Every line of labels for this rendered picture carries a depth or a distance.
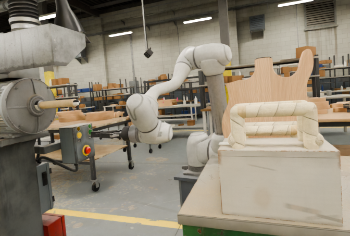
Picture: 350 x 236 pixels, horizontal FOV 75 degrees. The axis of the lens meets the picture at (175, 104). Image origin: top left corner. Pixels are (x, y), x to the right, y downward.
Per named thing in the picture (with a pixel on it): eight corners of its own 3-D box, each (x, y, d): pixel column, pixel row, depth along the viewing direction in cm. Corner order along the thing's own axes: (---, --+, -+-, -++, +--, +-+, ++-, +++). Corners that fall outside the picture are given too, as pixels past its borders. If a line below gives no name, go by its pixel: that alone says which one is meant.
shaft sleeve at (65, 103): (38, 108, 100) (39, 101, 100) (45, 109, 103) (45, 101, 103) (72, 106, 94) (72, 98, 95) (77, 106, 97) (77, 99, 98)
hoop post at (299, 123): (299, 141, 61) (297, 106, 61) (296, 139, 64) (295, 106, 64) (312, 141, 60) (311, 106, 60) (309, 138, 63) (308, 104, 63)
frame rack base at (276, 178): (221, 215, 60) (216, 150, 59) (227, 190, 74) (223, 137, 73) (345, 226, 51) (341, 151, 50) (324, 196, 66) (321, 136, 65)
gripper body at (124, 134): (127, 143, 110) (111, 143, 113) (136, 139, 118) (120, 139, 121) (126, 127, 110) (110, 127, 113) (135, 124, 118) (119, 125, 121)
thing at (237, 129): (231, 149, 59) (229, 112, 59) (232, 146, 62) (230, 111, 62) (244, 149, 58) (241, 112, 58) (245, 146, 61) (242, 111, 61)
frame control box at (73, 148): (35, 176, 125) (29, 129, 124) (65, 164, 145) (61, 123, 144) (71, 178, 117) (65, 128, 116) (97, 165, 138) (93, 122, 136)
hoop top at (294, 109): (229, 119, 59) (228, 107, 59) (230, 117, 62) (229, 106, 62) (319, 115, 52) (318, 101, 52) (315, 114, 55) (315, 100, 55)
